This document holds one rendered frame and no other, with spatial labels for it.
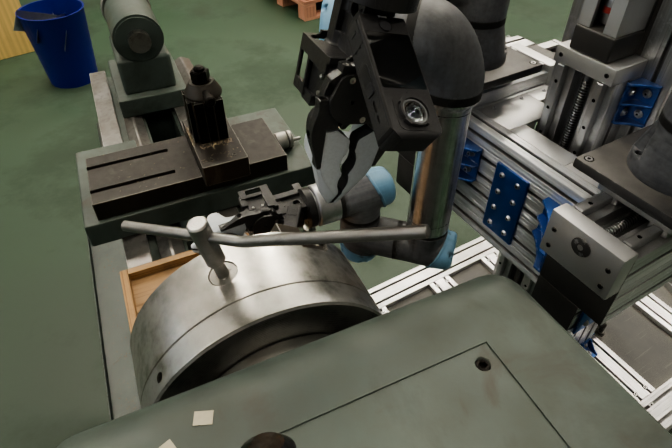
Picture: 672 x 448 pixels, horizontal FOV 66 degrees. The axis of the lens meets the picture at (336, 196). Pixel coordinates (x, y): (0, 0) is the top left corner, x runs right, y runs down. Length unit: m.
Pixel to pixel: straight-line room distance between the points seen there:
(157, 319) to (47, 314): 1.76
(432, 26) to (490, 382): 0.45
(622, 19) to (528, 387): 0.71
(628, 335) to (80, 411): 1.85
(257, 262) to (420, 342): 0.21
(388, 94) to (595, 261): 0.58
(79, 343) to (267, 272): 1.69
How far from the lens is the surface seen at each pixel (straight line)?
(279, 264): 0.59
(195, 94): 1.14
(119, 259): 1.67
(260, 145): 1.25
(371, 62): 0.40
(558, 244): 0.93
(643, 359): 1.99
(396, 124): 0.37
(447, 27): 0.73
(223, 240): 0.53
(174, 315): 0.60
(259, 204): 0.87
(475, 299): 0.55
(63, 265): 2.54
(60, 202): 2.89
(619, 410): 0.53
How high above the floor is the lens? 1.67
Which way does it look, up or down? 40 degrees down
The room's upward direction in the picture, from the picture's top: straight up
